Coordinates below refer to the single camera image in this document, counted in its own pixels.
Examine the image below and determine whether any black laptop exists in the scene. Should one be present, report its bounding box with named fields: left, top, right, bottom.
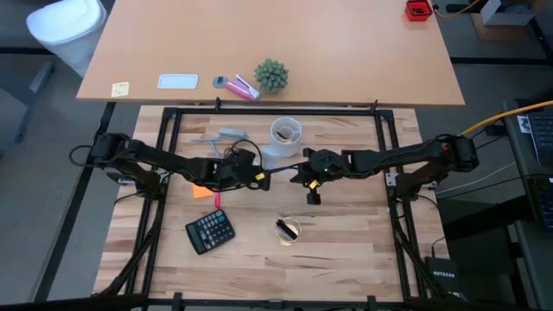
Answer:
left=526, top=110, right=553, bottom=169

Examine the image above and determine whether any orange sticky note pad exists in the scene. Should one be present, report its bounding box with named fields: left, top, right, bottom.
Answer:
left=191, top=183, right=216, bottom=200

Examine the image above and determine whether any light wooden desk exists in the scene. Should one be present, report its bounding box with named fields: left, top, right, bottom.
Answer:
left=76, top=0, right=466, bottom=108

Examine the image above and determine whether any grey stapler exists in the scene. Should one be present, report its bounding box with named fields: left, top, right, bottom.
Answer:
left=217, top=127, right=251, bottom=140

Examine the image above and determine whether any green succulent plant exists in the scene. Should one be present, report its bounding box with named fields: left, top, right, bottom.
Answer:
left=253, top=59, right=289, bottom=95

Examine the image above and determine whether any white ribbed pen cup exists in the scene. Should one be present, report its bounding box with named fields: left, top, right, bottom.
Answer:
left=270, top=116, right=304, bottom=159

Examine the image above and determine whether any black metal table frame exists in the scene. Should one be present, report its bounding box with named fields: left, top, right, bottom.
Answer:
left=90, top=98, right=470, bottom=311

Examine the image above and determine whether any black network router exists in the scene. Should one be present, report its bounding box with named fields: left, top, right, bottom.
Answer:
left=425, top=256, right=460, bottom=299

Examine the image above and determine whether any red box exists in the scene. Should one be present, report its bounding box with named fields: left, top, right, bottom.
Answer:
left=404, top=0, right=434, bottom=22

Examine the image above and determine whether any yellow cable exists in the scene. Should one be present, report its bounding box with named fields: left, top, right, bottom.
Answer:
left=460, top=99, right=553, bottom=137
left=433, top=0, right=481, bottom=19

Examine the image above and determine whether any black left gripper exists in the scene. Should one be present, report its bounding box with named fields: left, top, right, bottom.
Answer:
left=211, top=146, right=271, bottom=194

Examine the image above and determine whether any black calculator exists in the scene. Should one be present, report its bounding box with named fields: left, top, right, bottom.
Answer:
left=185, top=209, right=237, bottom=256

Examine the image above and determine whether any white grey box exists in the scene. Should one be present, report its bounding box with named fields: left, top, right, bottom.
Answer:
left=480, top=0, right=536, bottom=27

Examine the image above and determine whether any white rectangular tray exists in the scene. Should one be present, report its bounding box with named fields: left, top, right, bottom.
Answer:
left=156, top=73, right=200, bottom=91

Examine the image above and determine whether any gold wire pen cup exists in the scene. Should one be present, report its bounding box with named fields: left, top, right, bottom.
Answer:
left=276, top=217, right=302, bottom=248

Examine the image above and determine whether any brown cardboard box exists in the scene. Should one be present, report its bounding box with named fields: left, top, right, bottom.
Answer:
left=470, top=12, right=550, bottom=43

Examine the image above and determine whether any white trash bin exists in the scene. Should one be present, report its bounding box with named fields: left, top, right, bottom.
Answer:
left=25, top=0, right=108, bottom=79

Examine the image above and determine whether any black and white pen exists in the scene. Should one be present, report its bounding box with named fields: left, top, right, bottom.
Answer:
left=276, top=219, right=299, bottom=241

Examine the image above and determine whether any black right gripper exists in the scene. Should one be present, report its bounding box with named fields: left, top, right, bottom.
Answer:
left=289, top=147, right=346, bottom=206

